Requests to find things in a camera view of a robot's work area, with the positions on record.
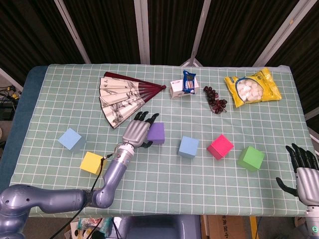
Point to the dark red grape bunch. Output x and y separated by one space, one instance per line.
214 98

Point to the green checked tablecloth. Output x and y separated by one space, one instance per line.
174 186

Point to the yellow foam cube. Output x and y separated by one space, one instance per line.
91 163

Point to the colourful printed packaging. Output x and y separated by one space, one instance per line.
86 224

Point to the blue cookie packet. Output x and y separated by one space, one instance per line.
189 83

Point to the purple foam cube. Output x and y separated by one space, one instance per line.
157 133

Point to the white frame bar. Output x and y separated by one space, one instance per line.
10 78
312 114

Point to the white frame post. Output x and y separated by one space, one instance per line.
72 31
142 32
199 32
279 35

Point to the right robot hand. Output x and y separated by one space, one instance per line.
307 185

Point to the pink foam cube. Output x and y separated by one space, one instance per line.
220 147

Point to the dark brown curtain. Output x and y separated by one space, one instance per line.
109 30

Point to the light blue foam cube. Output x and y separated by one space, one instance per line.
71 139
188 147

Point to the painted paper folding fan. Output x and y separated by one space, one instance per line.
119 99

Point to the yellow vertical bar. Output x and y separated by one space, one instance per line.
253 227

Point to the yellow marshmallow bag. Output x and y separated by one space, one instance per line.
251 89

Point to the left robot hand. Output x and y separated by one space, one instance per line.
135 132

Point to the blue-grey robot torso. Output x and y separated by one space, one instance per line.
159 227

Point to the brown cardboard box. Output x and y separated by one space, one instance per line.
224 227

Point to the green foam cube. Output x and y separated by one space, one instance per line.
250 158

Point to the white cardboard product box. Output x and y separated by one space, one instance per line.
175 88

